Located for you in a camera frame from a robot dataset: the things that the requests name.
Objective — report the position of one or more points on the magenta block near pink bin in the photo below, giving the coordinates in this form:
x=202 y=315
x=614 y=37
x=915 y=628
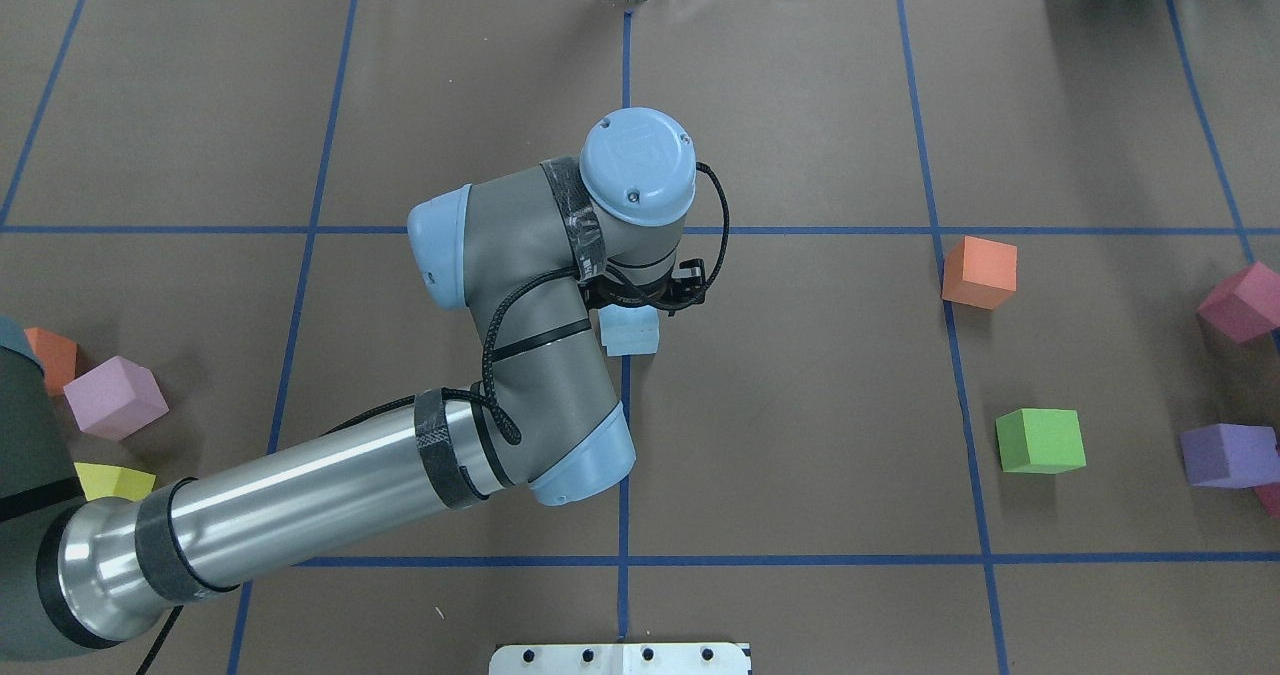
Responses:
x=1244 y=306

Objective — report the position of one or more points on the green foam block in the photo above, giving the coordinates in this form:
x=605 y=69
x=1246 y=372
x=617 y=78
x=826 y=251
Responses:
x=1040 y=441

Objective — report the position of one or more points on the light blue block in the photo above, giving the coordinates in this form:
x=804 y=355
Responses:
x=629 y=332

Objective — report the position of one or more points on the yellow foam block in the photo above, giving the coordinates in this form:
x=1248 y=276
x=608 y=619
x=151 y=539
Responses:
x=101 y=481

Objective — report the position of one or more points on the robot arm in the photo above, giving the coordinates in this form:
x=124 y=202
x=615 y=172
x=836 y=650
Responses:
x=529 y=255

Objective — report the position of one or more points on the orange block near turquoise bin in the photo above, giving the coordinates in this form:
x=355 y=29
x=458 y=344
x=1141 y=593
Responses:
x=59 y=357

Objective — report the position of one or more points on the crimson block beside purple block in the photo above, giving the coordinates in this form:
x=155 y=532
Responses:
x=1269 y=497

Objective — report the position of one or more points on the light pink foam block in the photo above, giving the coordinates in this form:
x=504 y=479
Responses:
x=116 y=399

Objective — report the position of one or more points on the orange block near green block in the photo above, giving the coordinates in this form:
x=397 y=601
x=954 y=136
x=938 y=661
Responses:
x=980 y=273

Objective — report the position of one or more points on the purple block near pink bin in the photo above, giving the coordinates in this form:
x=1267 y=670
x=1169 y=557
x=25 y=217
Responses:
x=1230 y=456

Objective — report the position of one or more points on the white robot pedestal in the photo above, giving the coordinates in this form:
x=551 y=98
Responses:
x=623 y=658

